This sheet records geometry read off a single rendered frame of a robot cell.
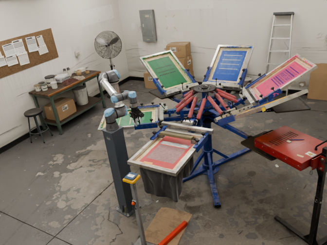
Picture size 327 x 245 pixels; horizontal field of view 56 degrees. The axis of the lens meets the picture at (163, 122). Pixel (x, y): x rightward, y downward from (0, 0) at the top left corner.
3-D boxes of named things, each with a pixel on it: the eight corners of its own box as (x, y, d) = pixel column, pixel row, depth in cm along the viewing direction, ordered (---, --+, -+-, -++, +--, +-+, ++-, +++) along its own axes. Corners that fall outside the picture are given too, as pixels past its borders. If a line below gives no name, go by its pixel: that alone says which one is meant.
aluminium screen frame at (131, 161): (175, 176, 297) (175, 173, 295) (127, 164, 325) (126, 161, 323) (207, 138, 356) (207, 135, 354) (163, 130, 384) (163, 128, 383)
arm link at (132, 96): (133, 90, 306) (137, 92, 299) (135, 99, 310) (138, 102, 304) (126, 92, 302) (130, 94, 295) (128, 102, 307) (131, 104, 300)
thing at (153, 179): (177, 203, 326) (173, 170, 306) (142, 192, 347) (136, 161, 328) (178, 201, 328) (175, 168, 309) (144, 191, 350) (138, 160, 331)
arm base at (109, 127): (102, 129, 349) (101, 121, 345) (113, 124, 359) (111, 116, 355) (111, 132, 340) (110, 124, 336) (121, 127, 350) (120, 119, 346)
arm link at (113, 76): (114, 117, 352) (102, 71, 334) (125, 113, 359) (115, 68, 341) (118, 119, 342) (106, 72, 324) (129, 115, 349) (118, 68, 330)
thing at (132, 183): (147, 255, 332) (134, 185, 290) (130, 249, 343) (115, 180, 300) (157, 241, 349) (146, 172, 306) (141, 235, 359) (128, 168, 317)
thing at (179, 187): (178, 201, 327) (174, 169, 308) (175, 201, 329) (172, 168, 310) (196, 177, 362) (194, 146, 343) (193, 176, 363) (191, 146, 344)
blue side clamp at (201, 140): (197, 152, 333) (197, 147, 330) (193, 151, 335) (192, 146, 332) (208, 139, 356) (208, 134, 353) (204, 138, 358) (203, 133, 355)
